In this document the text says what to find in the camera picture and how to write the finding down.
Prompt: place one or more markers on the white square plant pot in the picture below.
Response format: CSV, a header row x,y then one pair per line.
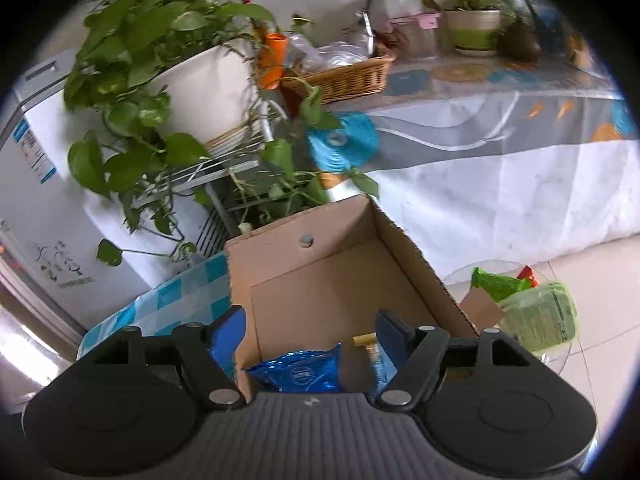
x,y
397,2

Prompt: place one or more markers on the brown cardboard box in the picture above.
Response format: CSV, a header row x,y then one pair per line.
x,y
300,280

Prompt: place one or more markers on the clear container with pink lid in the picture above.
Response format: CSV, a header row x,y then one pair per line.
x,y
415,35

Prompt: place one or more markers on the gold blue snack packet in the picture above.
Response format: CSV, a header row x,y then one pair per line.
x,y
366,342

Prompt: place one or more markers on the white refrigerator with green print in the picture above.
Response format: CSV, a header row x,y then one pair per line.
x,y
40,200

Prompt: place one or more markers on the brown round object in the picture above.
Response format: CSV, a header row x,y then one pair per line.
x,y
520,42

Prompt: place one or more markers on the blue white checked tablecloth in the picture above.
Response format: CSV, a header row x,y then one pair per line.
x,y
170,295

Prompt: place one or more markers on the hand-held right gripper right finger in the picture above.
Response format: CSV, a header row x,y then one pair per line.
x,y
387,331

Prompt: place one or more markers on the white round plant pot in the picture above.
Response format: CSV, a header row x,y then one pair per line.
x,y
210,90

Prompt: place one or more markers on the clear bin with packets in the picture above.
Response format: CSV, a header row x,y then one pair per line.
x,y
460,280

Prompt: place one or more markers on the clear plastic bags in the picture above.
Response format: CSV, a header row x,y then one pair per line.
x,y
325,55

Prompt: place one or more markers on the large green pothos plant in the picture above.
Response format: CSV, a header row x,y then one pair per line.
x,y
150,15

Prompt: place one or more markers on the orange plastic object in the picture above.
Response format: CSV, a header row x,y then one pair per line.
x,y
272,60

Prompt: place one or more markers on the green white plant pot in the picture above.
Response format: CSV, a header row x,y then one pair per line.
x,y
472,30

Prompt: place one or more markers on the white metal plant stand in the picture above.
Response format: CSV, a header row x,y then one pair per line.
x,y
220,165

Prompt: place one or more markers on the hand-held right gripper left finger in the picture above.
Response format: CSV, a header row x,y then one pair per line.
x,y
227,330

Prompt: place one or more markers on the brown wicker basket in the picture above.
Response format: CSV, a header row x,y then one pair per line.
x,y
345,81

